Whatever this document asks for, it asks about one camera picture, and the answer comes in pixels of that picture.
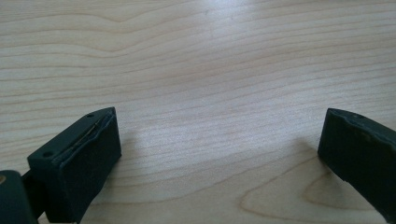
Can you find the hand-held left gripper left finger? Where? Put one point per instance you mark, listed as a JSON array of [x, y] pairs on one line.
[[82, 161]]

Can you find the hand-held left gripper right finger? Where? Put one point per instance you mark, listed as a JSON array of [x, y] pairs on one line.
[[358, 152]]

